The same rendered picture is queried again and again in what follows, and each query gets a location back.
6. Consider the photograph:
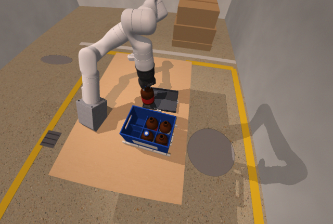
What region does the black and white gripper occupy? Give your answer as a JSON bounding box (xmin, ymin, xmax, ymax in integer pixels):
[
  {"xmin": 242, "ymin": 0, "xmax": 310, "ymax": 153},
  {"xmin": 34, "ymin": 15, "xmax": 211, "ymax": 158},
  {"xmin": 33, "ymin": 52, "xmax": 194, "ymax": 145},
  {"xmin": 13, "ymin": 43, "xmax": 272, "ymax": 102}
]
[{"xmin": 127, "ymin": 53, "xmax": 156, "ymax": 91}]

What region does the blue plastic crate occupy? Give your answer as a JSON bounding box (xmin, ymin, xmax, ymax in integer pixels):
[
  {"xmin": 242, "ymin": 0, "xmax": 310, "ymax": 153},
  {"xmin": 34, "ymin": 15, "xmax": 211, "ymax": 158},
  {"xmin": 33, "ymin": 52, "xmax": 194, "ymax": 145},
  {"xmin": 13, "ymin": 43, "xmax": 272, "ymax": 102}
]
[{"xmin": 124, "ymin": 107, "xmax": 176, "ymax": 153}]

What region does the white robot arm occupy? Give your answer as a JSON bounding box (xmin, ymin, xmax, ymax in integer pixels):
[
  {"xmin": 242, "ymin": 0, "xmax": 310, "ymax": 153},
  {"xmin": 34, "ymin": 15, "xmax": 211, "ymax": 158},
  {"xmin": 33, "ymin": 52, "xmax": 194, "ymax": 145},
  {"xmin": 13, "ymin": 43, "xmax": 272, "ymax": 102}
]
[{"xmin": 79, "ymin": 0, "xmax": 168, "ymax": 104}]

